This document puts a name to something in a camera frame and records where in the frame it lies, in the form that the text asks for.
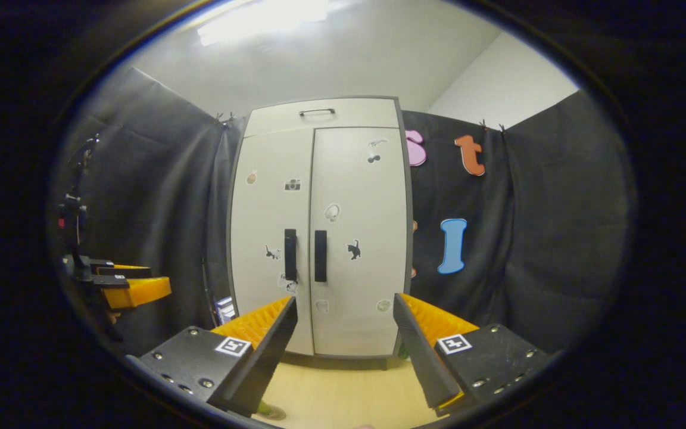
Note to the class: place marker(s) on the white cabinet door camera sticker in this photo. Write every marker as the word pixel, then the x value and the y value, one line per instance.
pixel 265 214

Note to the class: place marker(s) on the white cabinet door headphone sticker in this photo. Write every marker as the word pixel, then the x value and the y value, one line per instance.
pixel 367 196

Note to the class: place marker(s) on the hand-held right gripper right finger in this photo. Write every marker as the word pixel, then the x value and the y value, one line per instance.
pixel 421 351

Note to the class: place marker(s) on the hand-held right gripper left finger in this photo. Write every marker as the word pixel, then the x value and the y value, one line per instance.
pixel 265 357

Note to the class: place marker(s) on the white grey cabinet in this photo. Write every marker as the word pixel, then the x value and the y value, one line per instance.
pixel 349 361

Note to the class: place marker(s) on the black backdrop cloth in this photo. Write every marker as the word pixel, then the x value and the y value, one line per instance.
pixel 557 238

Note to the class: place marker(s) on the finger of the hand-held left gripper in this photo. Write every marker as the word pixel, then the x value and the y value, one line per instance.
pixel 140 291
pixel 117 268

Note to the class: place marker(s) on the green label bottle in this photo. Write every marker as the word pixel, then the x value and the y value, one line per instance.
pixel 271 411

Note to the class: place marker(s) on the white blue small box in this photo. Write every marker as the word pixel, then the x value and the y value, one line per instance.
pixel 225 311

